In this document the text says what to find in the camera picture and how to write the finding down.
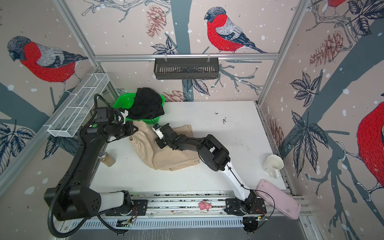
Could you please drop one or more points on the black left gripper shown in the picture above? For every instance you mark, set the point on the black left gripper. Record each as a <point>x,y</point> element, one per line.
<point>129,124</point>

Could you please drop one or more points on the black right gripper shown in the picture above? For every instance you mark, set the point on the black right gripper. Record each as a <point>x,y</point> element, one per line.
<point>163,143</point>

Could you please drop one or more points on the beige drawstring shorts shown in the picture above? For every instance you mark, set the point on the beige drawstring shorts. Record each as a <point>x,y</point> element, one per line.
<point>166,159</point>

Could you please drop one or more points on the black shorts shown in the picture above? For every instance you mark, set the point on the black shorts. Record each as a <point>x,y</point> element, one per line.
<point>147,105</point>

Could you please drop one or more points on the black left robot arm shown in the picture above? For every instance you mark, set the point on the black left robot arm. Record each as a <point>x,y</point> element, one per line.
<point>72,202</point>

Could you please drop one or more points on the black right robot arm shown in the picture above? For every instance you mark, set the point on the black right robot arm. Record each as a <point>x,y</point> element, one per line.
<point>216,157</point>

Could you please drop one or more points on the green plastic perforated basket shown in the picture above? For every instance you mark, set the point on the green plastic perforated basket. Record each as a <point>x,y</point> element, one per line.
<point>126,101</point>

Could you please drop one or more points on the small glass jar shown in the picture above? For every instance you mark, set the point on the small glass jar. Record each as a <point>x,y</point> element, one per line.
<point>106,158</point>

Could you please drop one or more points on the black hanging slotted basket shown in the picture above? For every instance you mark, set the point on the black hanging slotted basket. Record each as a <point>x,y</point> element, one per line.
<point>186,69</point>

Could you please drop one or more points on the pink toy figure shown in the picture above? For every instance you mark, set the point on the pink toy figure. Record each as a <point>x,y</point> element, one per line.
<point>204,206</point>

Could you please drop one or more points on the white mug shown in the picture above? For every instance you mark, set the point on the white mug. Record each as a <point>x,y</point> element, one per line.
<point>272,166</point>

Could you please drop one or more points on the pink cloth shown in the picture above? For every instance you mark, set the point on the pink cloth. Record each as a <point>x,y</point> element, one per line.
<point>280,200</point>

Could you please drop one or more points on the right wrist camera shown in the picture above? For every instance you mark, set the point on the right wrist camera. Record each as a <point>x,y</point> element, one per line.
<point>157,130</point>

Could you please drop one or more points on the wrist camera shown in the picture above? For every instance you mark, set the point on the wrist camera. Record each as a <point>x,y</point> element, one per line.
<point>122,115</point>
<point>157,130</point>

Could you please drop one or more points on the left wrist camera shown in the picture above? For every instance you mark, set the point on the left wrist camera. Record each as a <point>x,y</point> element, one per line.
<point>122,115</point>

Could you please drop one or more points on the white wire mesh shelf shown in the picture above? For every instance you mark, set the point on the white wire mesh shelf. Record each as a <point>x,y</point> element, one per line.
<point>81,102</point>

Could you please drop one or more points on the horizontal aluminium rail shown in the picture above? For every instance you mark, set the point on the horizontal aluminium rail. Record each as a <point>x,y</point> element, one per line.
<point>149,58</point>

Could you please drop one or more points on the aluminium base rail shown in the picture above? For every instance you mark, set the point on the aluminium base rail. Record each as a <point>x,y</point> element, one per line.
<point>160,212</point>

